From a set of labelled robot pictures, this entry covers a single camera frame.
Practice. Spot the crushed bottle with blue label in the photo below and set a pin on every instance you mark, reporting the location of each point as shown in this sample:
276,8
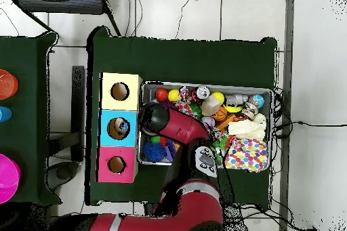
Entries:
122,126

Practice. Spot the wide polka dot cloth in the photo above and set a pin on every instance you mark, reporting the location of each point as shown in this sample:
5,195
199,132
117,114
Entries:
246,155

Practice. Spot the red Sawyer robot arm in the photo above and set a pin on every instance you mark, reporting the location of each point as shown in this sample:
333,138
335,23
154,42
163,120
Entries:
184,128

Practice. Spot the wooden box with three holes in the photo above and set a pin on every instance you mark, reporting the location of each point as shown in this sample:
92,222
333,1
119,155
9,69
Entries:
108,101

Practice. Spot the shallow mesh bin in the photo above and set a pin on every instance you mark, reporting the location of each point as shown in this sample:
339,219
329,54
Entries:
244,90

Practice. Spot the yellow ball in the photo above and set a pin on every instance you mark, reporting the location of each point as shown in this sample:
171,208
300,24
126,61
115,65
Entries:
218,97
173,95

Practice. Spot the long polka dot cloth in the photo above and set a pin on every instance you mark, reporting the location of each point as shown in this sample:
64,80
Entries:
185,98

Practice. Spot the orange ball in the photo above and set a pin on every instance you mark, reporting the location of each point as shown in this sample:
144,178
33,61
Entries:
161,94

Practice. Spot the silver topped drink can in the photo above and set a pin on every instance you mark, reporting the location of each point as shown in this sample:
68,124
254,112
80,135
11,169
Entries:
203,92

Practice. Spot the plain wooden block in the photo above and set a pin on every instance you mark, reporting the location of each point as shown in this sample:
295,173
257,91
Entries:
211,105

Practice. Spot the small orange basketball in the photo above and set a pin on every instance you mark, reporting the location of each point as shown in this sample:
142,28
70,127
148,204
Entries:
220,113

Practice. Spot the dark green table cloth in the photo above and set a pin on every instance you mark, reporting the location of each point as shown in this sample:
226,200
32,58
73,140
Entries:
176,60

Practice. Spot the green side table cloth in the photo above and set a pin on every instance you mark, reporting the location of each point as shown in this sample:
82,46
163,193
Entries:
29,57

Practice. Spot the dark office chair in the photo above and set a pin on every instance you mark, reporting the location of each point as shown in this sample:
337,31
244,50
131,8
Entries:
62,3

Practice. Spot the orange ribbed plastic cup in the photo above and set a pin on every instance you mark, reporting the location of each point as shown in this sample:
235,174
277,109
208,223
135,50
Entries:
7,84

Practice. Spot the blue plastic cup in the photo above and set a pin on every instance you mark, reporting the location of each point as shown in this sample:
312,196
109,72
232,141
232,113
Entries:
5,114

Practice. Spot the magenta plastic bowl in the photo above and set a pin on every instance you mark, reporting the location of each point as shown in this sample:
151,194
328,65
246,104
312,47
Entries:
8,179

